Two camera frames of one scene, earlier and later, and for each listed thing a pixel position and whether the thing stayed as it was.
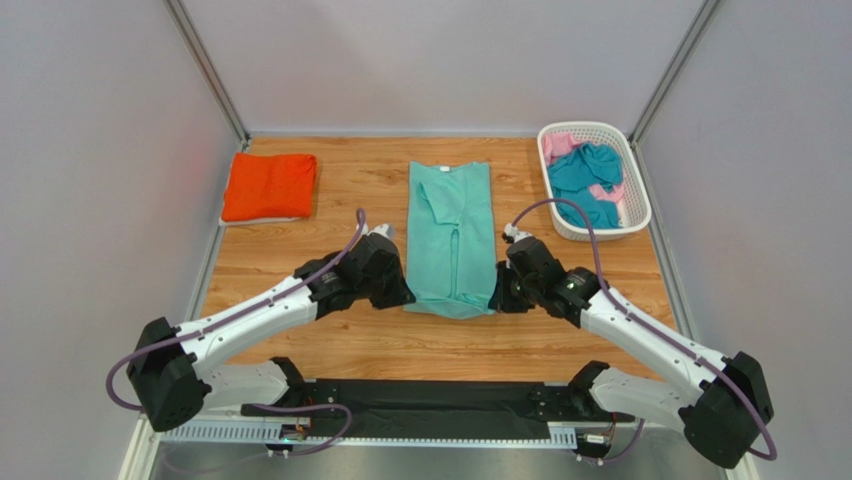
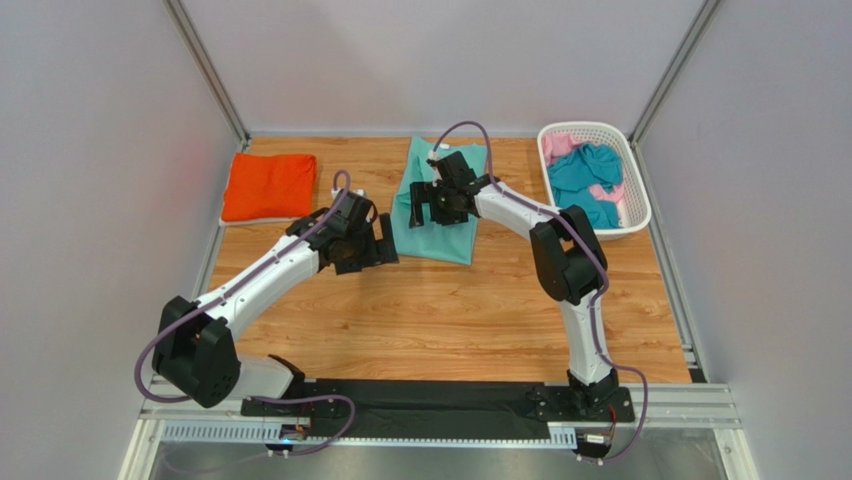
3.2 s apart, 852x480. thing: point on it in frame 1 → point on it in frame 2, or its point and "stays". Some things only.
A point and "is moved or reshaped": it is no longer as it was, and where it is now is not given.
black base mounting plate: x=437 y=409 stays
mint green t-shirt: x=451 y=240 is moved or reshaped
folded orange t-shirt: x=269 y=187 stays
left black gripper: x=401 y=293 → x=385 y=253
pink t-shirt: x=559 y=143 stays
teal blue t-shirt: x=588 y=174 stays
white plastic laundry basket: x=595 y=165 stays
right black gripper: x=513 y=282 → x=426 y=205
